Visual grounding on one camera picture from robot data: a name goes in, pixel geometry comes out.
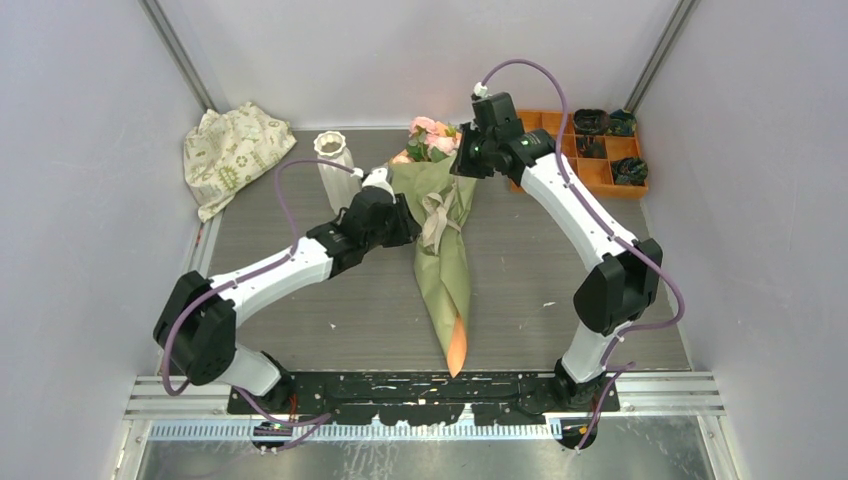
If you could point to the dark rolled fabric middle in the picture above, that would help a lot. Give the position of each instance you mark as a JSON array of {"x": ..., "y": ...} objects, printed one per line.
[{"x": 592, "y": 147}]

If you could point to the green rolled fabric bottom right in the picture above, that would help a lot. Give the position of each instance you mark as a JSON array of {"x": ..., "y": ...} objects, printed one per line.
[{"x": 629, "y": 171}]

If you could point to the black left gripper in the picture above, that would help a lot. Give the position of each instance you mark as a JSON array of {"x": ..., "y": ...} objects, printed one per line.
[{"x": 408, "y": 228}]

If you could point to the cream ribbon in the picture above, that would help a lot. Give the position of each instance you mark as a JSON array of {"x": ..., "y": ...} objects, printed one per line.
[{"x": 437, "y": 209}]

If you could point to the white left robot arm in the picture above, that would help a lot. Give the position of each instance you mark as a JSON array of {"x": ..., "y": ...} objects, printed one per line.
[{"x": 197, "y": 327}]

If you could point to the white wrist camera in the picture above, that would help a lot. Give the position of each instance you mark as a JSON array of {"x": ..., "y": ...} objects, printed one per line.
[
  {"x": 379, "y": 177},
  {"x": 494, "y": 110}
]

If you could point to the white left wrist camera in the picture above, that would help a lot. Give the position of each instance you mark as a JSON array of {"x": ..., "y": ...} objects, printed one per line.
[{"x": 379, "y": 177}]

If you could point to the green pink flower bouquet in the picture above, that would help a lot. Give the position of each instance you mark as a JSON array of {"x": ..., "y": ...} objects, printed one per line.
[{"x": 444, "y": 279}]

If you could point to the orange compartment tray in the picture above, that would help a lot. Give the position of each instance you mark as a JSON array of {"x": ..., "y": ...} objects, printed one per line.
[{"x": 596, "y": 173}]

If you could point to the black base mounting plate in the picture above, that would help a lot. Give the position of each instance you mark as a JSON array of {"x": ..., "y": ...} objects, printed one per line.
[{"x": 433, "y": 398}]

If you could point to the dark rolled fabric top left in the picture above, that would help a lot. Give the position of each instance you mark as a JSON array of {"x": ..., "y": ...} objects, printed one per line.
[{"x": 590, "y": 121}]

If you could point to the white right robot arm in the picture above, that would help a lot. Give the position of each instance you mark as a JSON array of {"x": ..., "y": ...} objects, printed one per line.
[{"x": 621, "y": 281}]

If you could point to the aluminium front rail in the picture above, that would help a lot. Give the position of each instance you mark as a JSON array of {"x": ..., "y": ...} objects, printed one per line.
[{"x": 201, "y": 415}]

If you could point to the blue green rolled fabric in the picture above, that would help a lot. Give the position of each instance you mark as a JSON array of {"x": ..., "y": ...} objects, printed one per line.
[{"x": 622, "y": 123}]

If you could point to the dark rolled fabric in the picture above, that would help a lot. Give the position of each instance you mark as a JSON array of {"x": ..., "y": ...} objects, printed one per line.
[
  {"x": 592, "y": 147},
  {"x": 590, "y": 121}
]

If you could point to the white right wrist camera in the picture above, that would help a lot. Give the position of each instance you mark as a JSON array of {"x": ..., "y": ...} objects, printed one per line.
[{"x": 494, "y": 110}]

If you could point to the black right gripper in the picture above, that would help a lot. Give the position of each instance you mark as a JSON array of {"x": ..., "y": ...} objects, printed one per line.
[{"x": 461, "y": 166}]

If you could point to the white ribbed vase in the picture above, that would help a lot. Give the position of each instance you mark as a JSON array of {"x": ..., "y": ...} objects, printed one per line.
[{"x": 336, "y": 171}]

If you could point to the cream printed cloth bag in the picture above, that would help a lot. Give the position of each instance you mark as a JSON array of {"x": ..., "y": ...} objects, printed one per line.
[{"x": 227, "y": 151}]

